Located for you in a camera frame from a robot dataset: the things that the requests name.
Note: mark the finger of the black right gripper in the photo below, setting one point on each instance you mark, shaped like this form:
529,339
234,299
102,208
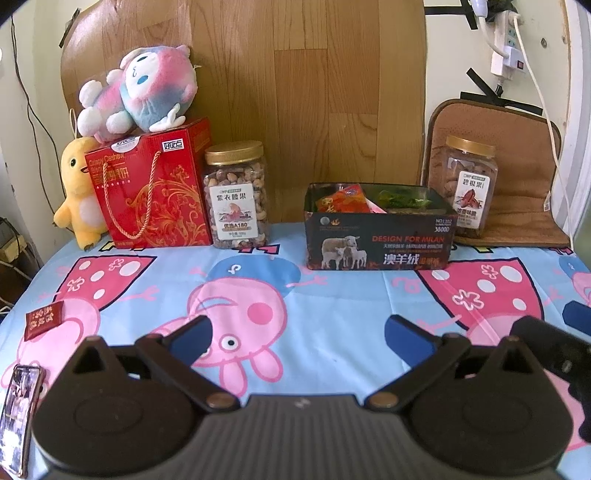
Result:
578,316
559,352

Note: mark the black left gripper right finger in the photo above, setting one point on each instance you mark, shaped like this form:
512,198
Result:
429,357

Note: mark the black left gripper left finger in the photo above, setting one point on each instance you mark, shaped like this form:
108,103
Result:
170,359

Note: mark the green cracker packet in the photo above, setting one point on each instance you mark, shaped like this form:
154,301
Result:
395,198

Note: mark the cartoon pig bedsheet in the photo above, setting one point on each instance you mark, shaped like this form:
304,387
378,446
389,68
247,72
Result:
285,329

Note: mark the brown seat cushion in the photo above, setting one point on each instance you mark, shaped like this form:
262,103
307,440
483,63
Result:
518,216

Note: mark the small dark red packet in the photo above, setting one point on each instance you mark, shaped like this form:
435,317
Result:
42,320

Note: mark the black sheep print tin box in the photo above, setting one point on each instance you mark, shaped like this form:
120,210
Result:
402,240

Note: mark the smartphone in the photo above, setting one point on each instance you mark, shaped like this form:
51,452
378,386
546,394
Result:
21,399

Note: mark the red gift box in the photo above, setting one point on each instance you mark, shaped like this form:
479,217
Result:
149,187

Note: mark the orange red snack packet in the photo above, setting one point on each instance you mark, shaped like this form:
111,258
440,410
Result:
348,199

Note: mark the yellow plush duck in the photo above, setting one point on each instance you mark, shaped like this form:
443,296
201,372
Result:
80,210

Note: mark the cashew nut jar gold lid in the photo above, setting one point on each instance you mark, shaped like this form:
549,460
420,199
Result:
235,194

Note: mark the pecan jar gold lid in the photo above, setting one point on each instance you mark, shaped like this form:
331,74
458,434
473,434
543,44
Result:
464,172

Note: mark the white power strip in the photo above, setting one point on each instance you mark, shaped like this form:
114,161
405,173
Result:
506,39

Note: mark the pink blue plush toy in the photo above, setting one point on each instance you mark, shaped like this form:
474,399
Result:
151,90

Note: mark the wood grain board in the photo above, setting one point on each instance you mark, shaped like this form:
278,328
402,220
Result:
335,90

